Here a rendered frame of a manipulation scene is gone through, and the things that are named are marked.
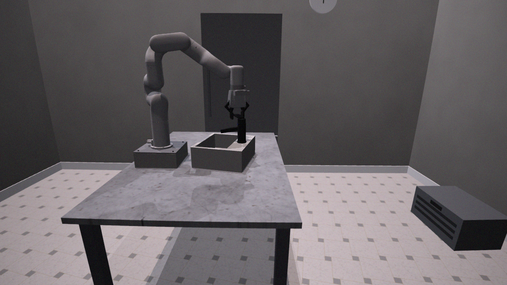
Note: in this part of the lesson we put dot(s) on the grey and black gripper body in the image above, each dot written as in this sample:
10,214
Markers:
236,101

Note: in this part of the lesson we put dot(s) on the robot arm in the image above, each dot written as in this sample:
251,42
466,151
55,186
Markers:
154,79

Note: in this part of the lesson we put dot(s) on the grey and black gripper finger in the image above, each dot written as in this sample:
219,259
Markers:
229,109
244,108

